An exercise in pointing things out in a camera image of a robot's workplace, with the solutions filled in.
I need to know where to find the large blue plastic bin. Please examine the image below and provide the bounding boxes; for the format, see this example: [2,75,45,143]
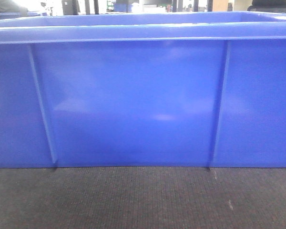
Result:
[0,11,286,168]

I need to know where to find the dark object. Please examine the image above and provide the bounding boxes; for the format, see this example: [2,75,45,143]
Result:
[0,0,29,20]
[247,0,286,13]

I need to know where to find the dark object top right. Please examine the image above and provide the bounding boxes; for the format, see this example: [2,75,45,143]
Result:
[247,0,286,13]

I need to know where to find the distant blue bin background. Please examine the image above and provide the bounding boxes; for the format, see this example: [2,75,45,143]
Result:
[113,2,140,12]

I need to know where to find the dark object top left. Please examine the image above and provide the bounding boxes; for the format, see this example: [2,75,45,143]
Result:
[0,0,29,20]

